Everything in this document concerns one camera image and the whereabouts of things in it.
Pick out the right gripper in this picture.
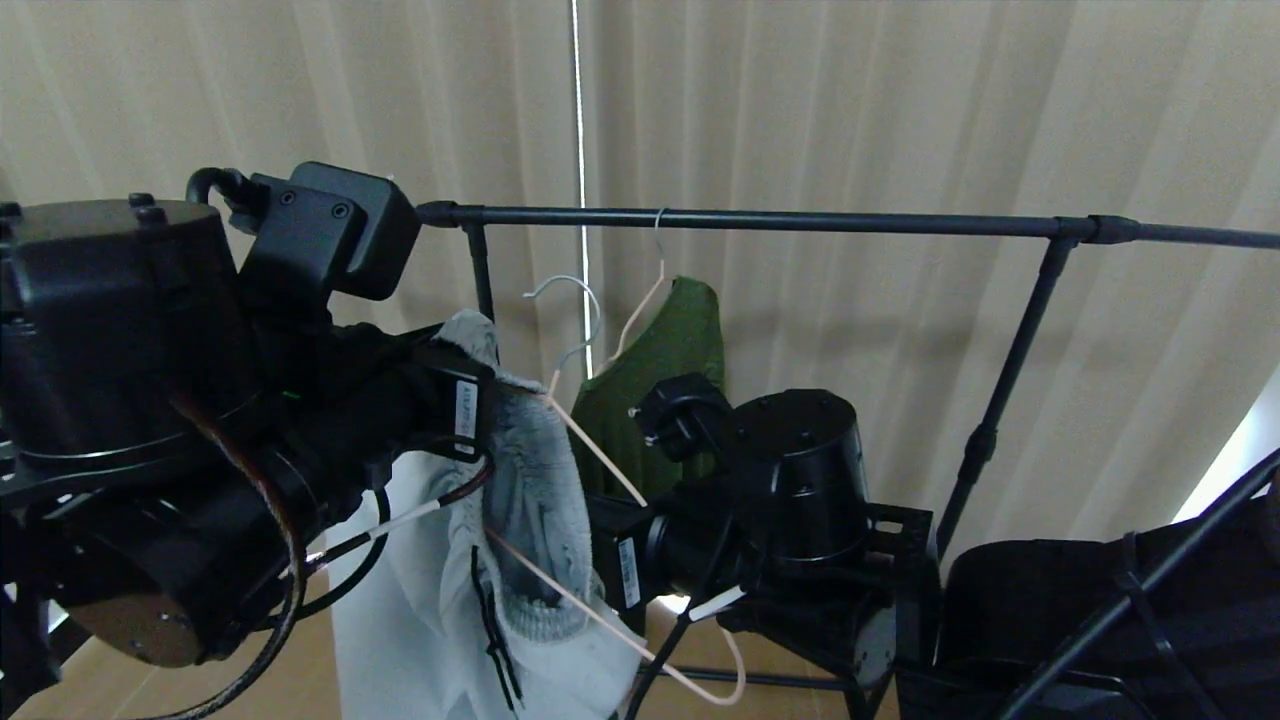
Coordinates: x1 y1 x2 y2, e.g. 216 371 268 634
585 485 749 613

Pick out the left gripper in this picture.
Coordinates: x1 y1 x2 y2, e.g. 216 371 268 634
270 322 498 501

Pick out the pink clothes hanger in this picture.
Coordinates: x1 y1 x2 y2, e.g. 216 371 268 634
608 208 669 363
485 275 748 707

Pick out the green printed shirt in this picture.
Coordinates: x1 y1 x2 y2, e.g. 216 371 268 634
570 277 726 501

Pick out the pale grey garment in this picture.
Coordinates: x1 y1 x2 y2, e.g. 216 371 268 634
325 310 649 720

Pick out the black clothes rack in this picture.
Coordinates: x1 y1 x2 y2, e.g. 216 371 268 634
415 200 1280 720

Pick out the beige curtain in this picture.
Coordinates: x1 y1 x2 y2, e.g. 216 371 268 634
0 0 1280 561

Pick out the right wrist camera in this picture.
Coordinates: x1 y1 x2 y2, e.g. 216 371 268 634
628 373 736 479

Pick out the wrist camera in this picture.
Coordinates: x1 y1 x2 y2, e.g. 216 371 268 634
628 373 736 479
185 162 423 323

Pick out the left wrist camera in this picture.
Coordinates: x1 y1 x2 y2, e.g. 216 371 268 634
185 162 423 323

